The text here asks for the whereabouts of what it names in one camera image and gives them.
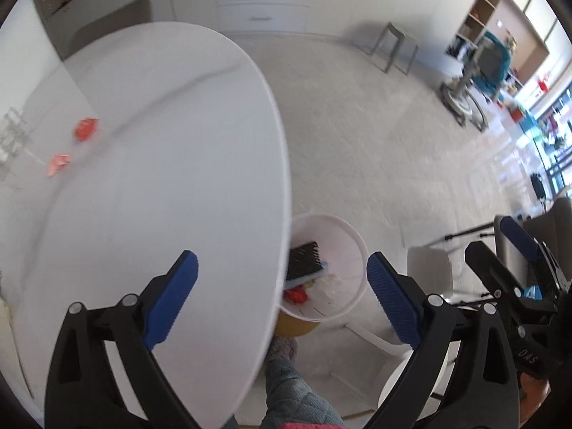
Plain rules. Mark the orange-red wrapper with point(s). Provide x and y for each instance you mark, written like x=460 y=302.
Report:
x=85 y=129

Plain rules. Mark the person's right hand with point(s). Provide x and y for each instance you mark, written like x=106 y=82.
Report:
x=534 y=392

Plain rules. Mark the black foam mesh sleeve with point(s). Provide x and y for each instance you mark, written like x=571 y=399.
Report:
x=304 y=260

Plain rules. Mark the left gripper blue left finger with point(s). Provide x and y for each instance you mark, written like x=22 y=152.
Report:
x=164 y=297

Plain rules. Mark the blue child high chair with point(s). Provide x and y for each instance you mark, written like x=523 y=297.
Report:
x=485 y=69

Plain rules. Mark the pink paper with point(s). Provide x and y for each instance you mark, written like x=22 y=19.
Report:
x=57 y=163

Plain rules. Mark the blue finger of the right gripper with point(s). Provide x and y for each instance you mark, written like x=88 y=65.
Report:
x=523 y=242

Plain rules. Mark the clear glass container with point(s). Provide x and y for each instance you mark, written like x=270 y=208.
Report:
x=13 y=135

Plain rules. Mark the grey fuzzy slipper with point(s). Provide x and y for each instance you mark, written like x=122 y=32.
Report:
x=282 y=348

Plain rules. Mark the person's quilted grey leg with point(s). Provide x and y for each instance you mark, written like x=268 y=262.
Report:
x=290 y=400

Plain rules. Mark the red paper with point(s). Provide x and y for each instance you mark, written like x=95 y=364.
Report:
x=296 y=295

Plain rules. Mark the blue surgical face mask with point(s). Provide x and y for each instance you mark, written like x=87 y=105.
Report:
x=302 y=280

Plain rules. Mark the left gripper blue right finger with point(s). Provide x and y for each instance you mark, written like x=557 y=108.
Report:
x=394 y=300

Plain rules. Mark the white plastic chair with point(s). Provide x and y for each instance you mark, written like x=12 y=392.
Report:
x=397 y=356

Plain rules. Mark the grey dining chair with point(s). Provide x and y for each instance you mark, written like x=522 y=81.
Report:
x=135 y=13

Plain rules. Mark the grey metal stool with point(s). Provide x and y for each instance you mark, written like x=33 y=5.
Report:
x=402 y=37

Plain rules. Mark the yellow round stool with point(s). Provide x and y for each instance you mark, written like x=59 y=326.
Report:
x=288 y=327

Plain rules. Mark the wooden bookshelf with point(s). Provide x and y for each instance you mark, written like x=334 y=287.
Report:
x=506 y=19

